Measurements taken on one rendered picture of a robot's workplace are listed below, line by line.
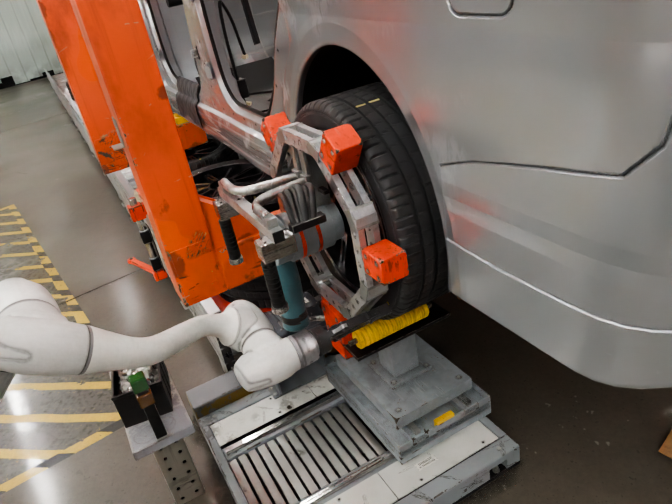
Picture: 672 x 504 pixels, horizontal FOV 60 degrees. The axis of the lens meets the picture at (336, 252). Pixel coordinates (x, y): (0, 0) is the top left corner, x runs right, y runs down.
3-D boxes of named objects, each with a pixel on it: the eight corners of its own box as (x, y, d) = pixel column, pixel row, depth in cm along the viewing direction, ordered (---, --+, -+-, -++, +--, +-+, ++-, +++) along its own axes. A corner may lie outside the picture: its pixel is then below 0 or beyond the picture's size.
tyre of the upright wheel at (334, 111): (518, 236, 137) (383, 28, 155) (437, 274, 129) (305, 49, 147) (424, 317, 197) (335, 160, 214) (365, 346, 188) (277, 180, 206)
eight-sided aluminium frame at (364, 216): (398, 338, 158) (368, 148, 132) (377, 348, 155) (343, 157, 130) (311, 265, 202) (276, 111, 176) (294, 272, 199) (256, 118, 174)
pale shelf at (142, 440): (195, 432, 162) (192, 424, 161) (136, 461, 156) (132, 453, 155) (161, 356, 197) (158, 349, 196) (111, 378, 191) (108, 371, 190)
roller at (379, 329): (437, 316, 179) (435, 300, 177) (355, 356, 169) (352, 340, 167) (426, 308, 184) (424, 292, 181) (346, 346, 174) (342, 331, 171)
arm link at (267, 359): (300, 351, 143) (277, 320, 152) (241, 379, 138) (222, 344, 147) (305, 380, 150) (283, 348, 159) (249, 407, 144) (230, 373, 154)
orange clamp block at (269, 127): (298, 134, 171) (284, 110, 173) (274, 142, 168) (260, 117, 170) (294, 147, 177) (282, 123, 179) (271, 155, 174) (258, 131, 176)
